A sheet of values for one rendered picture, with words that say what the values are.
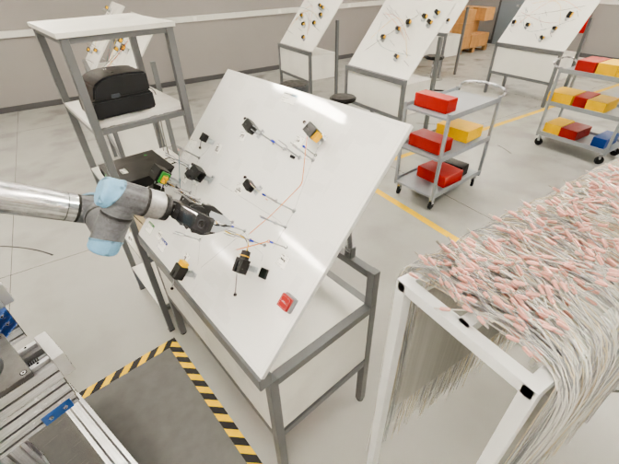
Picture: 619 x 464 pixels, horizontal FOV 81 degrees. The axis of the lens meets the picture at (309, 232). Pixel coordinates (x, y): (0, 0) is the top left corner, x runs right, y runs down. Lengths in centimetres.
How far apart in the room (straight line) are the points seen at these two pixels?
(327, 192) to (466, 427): 158
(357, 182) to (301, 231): 28
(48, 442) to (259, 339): 132
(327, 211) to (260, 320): 48
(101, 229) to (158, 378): 171
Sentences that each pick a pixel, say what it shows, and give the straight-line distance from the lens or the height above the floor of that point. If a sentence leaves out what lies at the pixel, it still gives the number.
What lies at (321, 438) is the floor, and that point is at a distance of 225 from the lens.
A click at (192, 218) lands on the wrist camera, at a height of 152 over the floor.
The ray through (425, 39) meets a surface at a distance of 531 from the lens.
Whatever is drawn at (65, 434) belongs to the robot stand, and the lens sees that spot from 238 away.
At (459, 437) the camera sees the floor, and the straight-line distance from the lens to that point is 237.
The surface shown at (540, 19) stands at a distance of 810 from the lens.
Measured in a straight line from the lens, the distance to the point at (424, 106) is 371.
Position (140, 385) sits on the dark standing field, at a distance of 263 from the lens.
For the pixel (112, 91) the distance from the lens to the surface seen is 209.
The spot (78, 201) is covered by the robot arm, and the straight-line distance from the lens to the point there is 111.
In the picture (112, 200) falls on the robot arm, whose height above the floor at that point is 162.
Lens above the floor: 205
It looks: 36 degrees down
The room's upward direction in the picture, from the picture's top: 1 degrees counter-clockwise
